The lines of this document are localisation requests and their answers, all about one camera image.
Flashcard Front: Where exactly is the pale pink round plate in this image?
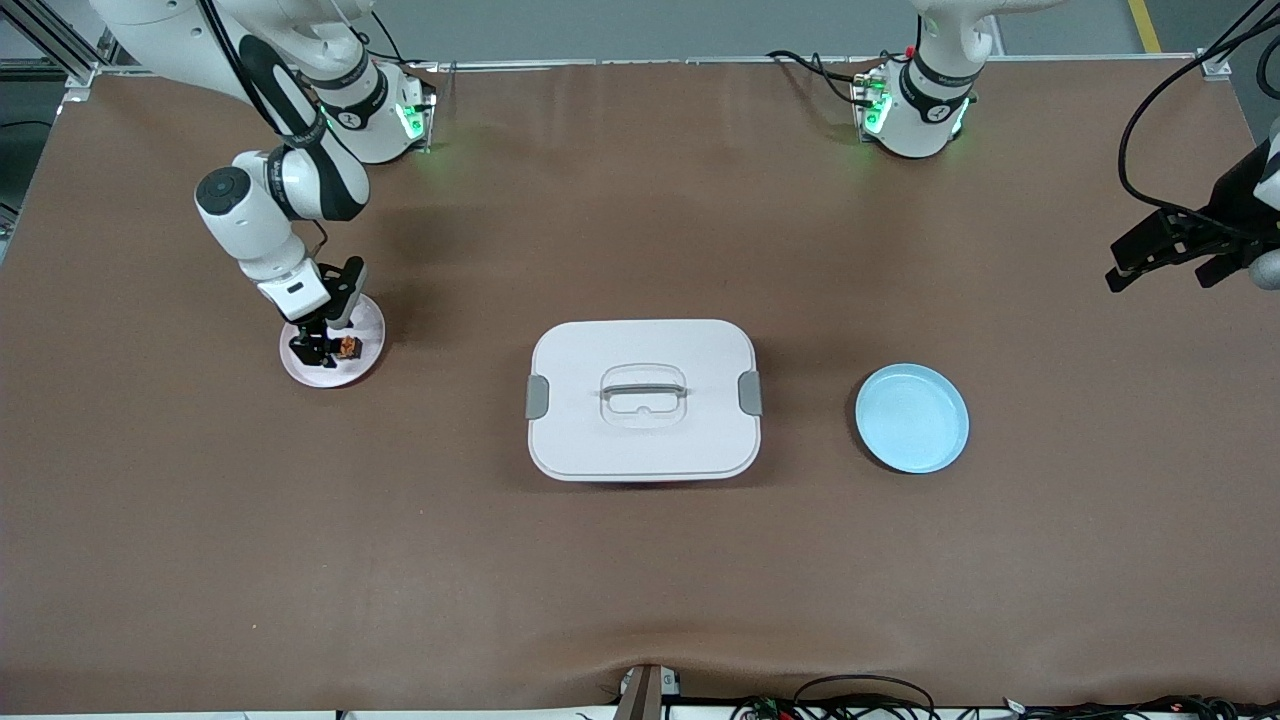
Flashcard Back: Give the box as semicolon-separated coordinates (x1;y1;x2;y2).
279;292;387;389

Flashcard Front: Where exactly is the light blue round plate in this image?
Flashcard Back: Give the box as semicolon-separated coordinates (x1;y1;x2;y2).
855;363;971;475

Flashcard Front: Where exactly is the white lidded storage box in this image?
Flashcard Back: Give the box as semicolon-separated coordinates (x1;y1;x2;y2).
526;319;763;484

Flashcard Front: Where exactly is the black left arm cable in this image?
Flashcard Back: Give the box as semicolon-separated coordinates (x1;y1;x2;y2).
1118;0;1280;241

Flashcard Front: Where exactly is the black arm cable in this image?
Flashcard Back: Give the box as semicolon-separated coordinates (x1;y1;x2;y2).
200;0;331;251
1118;0;1280;241

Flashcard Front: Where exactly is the aluminium frame post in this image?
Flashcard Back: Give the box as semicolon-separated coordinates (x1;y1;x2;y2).
0;0;136;86
1195;0;1280;81

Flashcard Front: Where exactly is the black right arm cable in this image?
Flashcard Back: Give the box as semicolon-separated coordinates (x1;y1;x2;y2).
200;0;331;251

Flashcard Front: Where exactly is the black base cable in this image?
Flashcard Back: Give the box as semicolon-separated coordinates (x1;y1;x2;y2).
765;48;881;106

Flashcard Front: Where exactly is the black cable bundle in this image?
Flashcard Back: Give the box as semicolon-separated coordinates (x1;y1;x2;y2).
1020;695;1280;720

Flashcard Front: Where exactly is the metal table edge bracket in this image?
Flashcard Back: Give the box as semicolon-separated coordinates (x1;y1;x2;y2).
615;665;683;720

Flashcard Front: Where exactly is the black looped cable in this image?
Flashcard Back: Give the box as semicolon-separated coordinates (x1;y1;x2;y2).
793;675;936;720

